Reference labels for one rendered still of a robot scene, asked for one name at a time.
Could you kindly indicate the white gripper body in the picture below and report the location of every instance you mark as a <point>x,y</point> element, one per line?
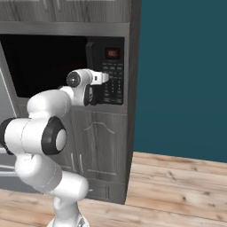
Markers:
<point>105,77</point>

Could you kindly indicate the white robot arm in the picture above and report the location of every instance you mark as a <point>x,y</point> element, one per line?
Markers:
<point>44,136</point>

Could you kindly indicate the stainless steel microwave oven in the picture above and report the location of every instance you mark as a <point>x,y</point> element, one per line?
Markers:
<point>116,88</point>

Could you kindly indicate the grey microwave door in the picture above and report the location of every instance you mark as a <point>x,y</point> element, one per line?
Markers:
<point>5,88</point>

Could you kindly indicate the grey tall cabinet housing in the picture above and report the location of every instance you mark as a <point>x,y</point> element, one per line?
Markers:
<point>133,88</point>

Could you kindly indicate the grey wooden upper cupboards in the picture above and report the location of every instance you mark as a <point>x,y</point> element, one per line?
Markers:
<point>88,10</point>

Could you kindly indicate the grey wooden bottom drawer front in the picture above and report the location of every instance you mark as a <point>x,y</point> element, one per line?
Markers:
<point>102,191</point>

